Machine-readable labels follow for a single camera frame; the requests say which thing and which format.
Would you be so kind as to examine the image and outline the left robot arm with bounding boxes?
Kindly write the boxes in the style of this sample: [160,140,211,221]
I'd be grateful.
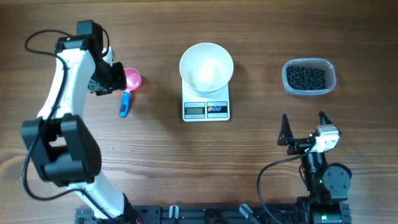
[21,20,142,223]

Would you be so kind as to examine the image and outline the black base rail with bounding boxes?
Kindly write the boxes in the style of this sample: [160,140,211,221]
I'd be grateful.
[75,203,352,224]

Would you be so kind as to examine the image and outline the white bowl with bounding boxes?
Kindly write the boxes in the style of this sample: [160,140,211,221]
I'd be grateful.
[179,42,234,95]

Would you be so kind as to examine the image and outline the black beans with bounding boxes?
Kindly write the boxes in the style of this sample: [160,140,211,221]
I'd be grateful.
[286,66,326,90]

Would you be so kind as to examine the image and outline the clear plastic container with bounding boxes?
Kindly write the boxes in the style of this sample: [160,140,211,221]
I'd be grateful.
[282,58,336,96]

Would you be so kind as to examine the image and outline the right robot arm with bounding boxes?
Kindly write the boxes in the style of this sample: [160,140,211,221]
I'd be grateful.
[277,111,352,223]

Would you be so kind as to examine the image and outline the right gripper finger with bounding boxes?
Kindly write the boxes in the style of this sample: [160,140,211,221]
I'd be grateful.
[318,111,341,136]
[277,114,294,146]

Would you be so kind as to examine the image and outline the right black cable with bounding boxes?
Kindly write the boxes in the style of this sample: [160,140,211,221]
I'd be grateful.
[256,144,317,224]

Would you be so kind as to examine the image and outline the pink scoop blue handle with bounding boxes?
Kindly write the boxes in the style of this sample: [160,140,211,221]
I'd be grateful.
[119,68,142,118]

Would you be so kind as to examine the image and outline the white digital kitchen scale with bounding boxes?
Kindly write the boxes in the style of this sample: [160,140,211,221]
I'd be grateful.
[182,81,230,122]

